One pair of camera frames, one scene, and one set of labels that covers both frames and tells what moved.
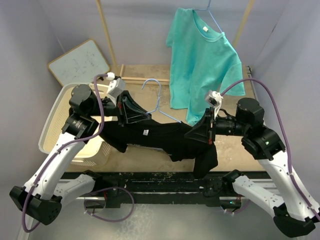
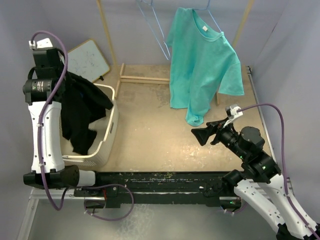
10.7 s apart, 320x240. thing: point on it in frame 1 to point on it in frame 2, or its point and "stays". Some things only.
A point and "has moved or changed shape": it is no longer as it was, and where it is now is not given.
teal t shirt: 200,62 stays
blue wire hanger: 158,100 to 160,29
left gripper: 126,116 to 62,64
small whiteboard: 83,61 stays
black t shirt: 168,135 has moved or changed shape
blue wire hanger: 207,9 stays
